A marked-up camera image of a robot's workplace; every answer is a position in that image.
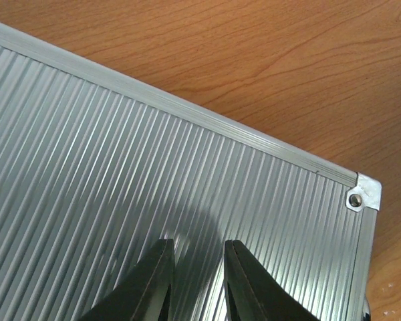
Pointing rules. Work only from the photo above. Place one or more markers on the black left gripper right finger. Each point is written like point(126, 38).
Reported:
point(252, 293)

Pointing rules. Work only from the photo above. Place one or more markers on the aluminium poker case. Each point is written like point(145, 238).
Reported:
point(96, 166)

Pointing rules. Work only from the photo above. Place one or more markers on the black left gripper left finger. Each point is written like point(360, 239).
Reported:
point(145, 293)

